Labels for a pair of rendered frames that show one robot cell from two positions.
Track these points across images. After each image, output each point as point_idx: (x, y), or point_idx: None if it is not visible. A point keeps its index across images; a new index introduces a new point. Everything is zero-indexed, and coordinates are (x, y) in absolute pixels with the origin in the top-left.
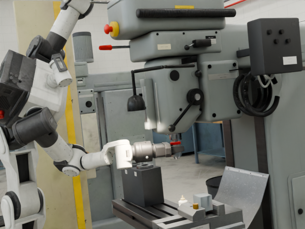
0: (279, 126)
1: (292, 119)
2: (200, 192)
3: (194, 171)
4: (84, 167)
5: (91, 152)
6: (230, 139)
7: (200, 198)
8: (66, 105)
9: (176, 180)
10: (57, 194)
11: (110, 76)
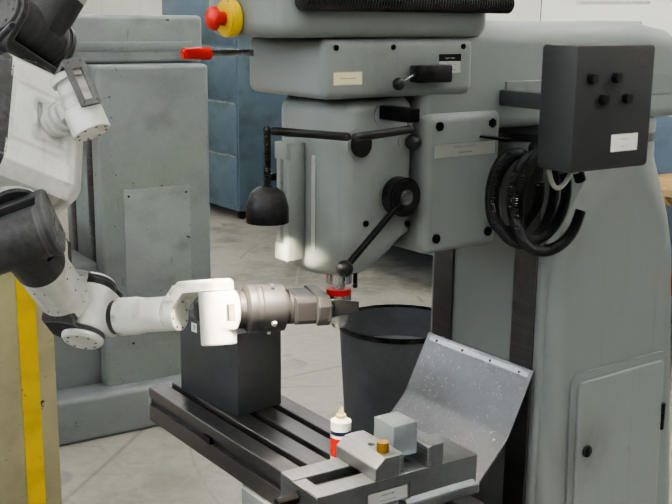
0: (571, 268)
1: (598, 254)
2: (302, 324)
3: (286, 265)
4: (116, 330)
5: (133, 297)
6: (449, 275)
7: (394, 429)
8: None
9: (240, 284)
10: None
11: (110, 26)
